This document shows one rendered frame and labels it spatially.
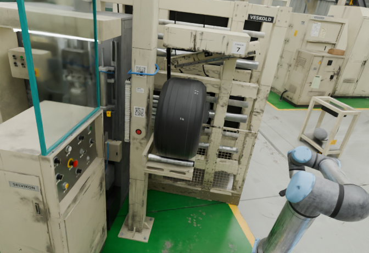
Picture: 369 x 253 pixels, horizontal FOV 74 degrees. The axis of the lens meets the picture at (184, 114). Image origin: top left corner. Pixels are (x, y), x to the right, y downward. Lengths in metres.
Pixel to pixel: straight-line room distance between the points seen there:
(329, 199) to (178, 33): 1.35
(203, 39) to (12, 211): 1.50
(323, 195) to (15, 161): 1.26
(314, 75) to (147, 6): 5.06
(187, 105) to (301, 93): 4.83
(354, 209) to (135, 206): 1.69
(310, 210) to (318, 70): 5.37
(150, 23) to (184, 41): 0.34
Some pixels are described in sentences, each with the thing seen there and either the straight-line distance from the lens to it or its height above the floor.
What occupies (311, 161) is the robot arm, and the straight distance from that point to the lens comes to 1.50.
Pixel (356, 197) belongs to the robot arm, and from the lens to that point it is 0.98.
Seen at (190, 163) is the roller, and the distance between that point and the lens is 1.77.
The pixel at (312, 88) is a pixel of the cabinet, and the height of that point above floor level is 0.48.
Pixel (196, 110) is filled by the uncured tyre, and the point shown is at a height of 1.36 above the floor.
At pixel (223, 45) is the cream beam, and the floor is 1.70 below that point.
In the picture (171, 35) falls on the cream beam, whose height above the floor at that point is 1.72.
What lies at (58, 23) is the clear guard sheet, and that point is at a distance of 1.22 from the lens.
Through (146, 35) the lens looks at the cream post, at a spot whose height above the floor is 1.74.
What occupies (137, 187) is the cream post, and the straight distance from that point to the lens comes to 2.11.
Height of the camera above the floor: 1.95
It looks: 25 degrees down
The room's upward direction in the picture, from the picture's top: 7 degrees clockwise
